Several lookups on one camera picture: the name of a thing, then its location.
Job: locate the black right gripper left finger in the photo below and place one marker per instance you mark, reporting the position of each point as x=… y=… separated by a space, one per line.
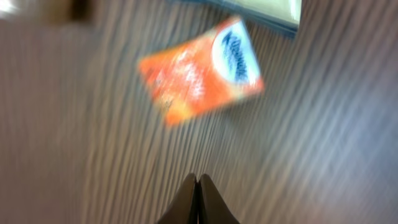
x=184 y=208

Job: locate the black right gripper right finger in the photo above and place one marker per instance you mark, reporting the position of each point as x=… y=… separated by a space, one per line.
x=212 y=208

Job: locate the small orange juice carton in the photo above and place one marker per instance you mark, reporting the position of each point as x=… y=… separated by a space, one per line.
x=215 y=69

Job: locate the yellow snack bag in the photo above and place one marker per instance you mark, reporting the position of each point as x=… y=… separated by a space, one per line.
x=282 y=16

